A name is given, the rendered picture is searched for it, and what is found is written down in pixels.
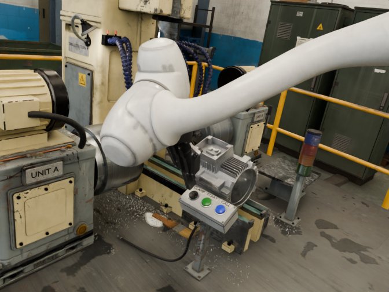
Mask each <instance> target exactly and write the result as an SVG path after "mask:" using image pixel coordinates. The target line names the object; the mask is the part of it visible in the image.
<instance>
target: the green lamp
mask: <svg viewBox="0 0 389 292"><path fill-rule="evenodd" d="M311 169H312V166H304V165H301V164H300V163H299V162H298V164H297V167H296V172H297V173H298V174H301V175H304V176H309V175H310V173H311Z"/></svg>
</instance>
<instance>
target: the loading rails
mask: <svg viewBox="0 0 389 292"><path fill-rule="evenodd" d="M186 190H187V189H186V186H185V182H184V178H183V176H182V172H181V171H180V169H179V167H175V166H174V164H173V163H171V162H169V161H167V160H165V159H163V158H161V157H159V156H157V155H155V154H154V155H153V157H151V158H149V159H148V165H145V164H144V167H143V170H142V173H141V175H140V177H139V179H138V189H137V190H135V194H136V195H137V196H139V197H143V196H145V195H146V196H148V197H150V198H151V199H153V200H155V201H156V202H157V203H160V204H161V206H160V210H161V211H163V212H165V213H169V212H171V211H173V212H174V213H176V214H177V215H179V216H181V218H182V219H183V220H185V221H186V222H188V223H189V228H190V229H192V230H193V228H194V227H195V225H196V224H197V223H198V221H199V220H200V219H198V218H197V217H195V216H193V215H191V214H190V213H188V212H187V211H185V210H183V209H181V206H180V203H179V200H178V199H179V197H180V196H181V195H182V194H183V193H184V192H185V191H186ZM237 210H238V211H237V212H238V219H237V220H236V221H235V222H234V223H233V225H232V226H231V227H230V228H229V230H228V231H227V232H226V233H225V234H224V233H222V232H220V231H219V230H217V229H215V228H213V227H211V232H210V237H212V238H214V239H215V240H217V241H219V242H220V243H222V249H224V250H226V251H227V252H228V253H231V252H232V251H235V252H237V253H238V254H240V255H241V254H242V253H243V252H245V251H246V250H247V249H248V245H249V240H253V241H254V242H256V241H257V240H259V239H260V238H261V237H262V233H263V229H264V226H265V222H266V217H267V214H268V211H269V208H268V207H266V206H264V205H261V204H259V203H257V202H255V201H253V200H251V199H249V200H248V201H246V203H245V204H243V206H242V207H240V208H239V209H237Z"/></svg>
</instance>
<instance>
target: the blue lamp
mask: <svg viewBox="0 0 389 292"><path fill-rule="evenodd" d="M321 136H322V135H314V134H310V133H308V132H306V136H305V139H304V142H305V143H306V144H308V145H313V146H318V145H319V143H320V139H321Z"/></svg>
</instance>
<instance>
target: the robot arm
mask: <svg viewBox="0 0 389 292"><path fill-rule="evenodd" d="M363 66H389V12H387V13H384V14H381V15H378V16H376V17H373V18H371V19H368V20H365V21H362V22H360V23H357V24H353V25H350V26H348V27H345V28H342V29H339V30H336V31H334V32H330V33H328V34H325V35H323V36H320V37H318V38H315V39H312V40H310V41H308V42H306V43H303V44H301V45H299V46H297V47H295V48H293V49H291V50H289V51H287V52H285V53H284V54H282V55H280V56H278V57H276V58H274V59H272V60H270V61H269V62H267V63H265V64H263V65H261V66H260V67H258V68H256V69H254V70H252V71H250V72H248V73H247V74H245V75H243V76H241V77H239V78H237V79H235V80H233V81H232V82H230V83H228V84H226V85H224V86H222V87H220V88H219V89H217V90H214V91H212V92H210V93H207V94H204V95H202V96H198V97H194V98H189V94H190V83H189V76H188V71H187V67H186V64H185V60H184V58H183V55H182V53H181V51H180V49H179V47H178V45H177V44H176V43H175V41H173V40H171V39H167V38H155V39H151V40H149V41H147V42H145V43H143V44H142V45H141V46H140V47H139V50H138V56H137V68H138V72H137V73H136V76H135V81H134V83H133V85H132V87H131V88H129V90H127V91H126V92H125V93H124V94H123V95H122V96H121V97H120V98H119V99H118V101H117V102H116V103H115V105H114V106H113V107H112V109H111V110H110V112H109V113H108V115H107V117H106V118H105V120H104V123H103V125H102V128H101V133H100V143H101V146H102V150H103V152H104V154H105V155H106V156H107V157H108V158H109V159H110V160H111V161H112V162H114V163H116V164H117V165H120V166H125V167H126V166H127V167H134V166H137V165H140V164H142V163H144V162H145V161H146V160H148V159H149V158H150V157H151V156H152V155H153V154H156V153H158V152H159V151H161V150H163V149H165V148H166V149H167V151H168V153H169V156H170V158H171V160H172V162H173V164H174V166H175V167H179V169H180V171H181V172H182V176H183V178H184V182H185V186H186V189H188V190H191V189H192V188H193V187H194V186H195V185H196V180H195V178H196V177H195V174H196V173H197V172H198V171H199V170H200V155H201V153H202V152H203V150H202V149H201V148H199V149H197V148H196V147H195V146H194V145H195V144H194V142H193V140H192V134H193V131H195V130H199V129H202V128H205V127H208V126H211V125H214V124H216V123H219V122H221V121H224V120H226V119H228V118H230V117H232V116H235V115H237V114H239V113H241V112H243V111H245V110H247V109H249V108H251V107H253V106H255V105H257V104H259V103H261V102H263V101H265V100H267V99H269V98H271V97H273V96H275V95H277V94H279V93H281V92H283V91H286V90H288V89H290V88H292V87H294V86H296V85H298V84H300V83H302V82H304V81H306V80H308V79H310V78H313V77H315V76H317V75H320V74H323V73H326V72H329V71H333V70H338V69H341V68H348V67H363ZM176 161H177V162H176Z"/></svg>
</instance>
